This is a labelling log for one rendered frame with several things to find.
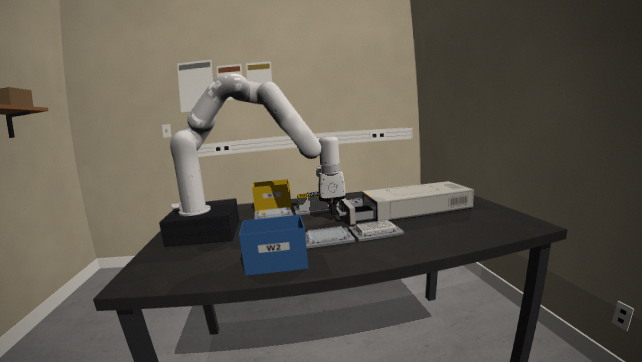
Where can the yellow open-top bin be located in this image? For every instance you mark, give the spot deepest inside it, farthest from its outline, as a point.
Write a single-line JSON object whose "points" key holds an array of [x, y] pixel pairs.
{"points": [[271, 194]]}

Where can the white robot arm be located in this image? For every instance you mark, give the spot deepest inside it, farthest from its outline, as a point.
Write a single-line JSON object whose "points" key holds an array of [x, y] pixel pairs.
{"points": [[203, 115]]}

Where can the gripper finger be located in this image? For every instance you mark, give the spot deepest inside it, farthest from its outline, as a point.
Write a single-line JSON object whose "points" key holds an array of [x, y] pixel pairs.
{"points": [[335, 201], [331, 209]]}

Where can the blue open-top bin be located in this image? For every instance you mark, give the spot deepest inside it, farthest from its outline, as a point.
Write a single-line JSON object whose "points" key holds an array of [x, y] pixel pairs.
{"points": [[275, 251]]}

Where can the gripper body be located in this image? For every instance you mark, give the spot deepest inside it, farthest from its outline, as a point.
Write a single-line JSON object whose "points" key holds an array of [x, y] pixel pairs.
{"points": [[331, 185]]}

